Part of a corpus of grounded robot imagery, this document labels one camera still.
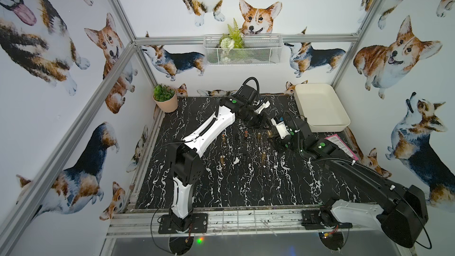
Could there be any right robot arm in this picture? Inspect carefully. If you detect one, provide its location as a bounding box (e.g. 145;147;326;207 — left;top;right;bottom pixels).
266;111;428;248

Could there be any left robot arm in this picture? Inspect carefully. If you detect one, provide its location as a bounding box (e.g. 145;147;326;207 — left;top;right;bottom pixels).
166;77;270;232

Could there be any cream rectangular tray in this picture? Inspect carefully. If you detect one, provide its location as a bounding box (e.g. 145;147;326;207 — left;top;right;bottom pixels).
294;84;351;133

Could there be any pink printed card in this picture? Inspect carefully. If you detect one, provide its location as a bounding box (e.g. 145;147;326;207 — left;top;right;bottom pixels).
326;134;359;161

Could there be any fern and white flower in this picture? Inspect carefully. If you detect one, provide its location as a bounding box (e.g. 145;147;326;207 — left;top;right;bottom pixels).
218;19;245;64

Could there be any potted green plant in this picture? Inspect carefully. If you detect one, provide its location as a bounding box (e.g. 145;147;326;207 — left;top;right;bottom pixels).
153;84;178;113

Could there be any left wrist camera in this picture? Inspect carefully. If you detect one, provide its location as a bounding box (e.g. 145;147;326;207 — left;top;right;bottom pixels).
254;100;270;114

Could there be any white wire basket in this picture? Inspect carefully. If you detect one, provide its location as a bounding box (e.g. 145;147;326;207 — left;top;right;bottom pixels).
203;34;284;65

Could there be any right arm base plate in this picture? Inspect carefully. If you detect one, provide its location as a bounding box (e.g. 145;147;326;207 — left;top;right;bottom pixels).
301;209;353;230

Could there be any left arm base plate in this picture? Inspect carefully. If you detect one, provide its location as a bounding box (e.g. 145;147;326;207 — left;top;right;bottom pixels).
158;213;209;234

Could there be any aluminium front rail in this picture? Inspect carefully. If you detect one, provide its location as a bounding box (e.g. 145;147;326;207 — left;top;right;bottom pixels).
106;208;333;239

